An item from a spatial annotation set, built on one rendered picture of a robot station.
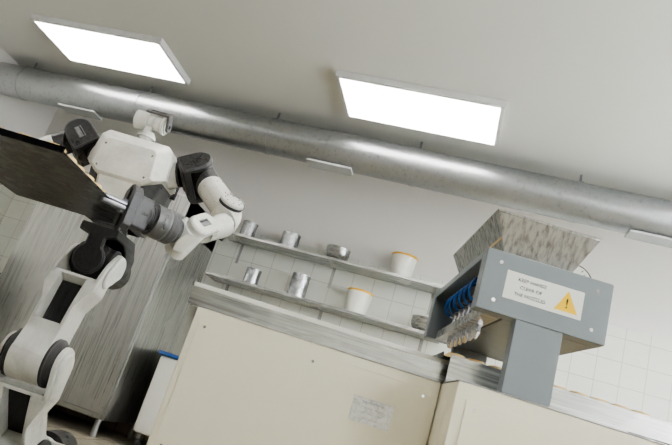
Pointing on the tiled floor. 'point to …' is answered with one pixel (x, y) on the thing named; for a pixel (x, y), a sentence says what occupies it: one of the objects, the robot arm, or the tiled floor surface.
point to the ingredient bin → (155, 395)
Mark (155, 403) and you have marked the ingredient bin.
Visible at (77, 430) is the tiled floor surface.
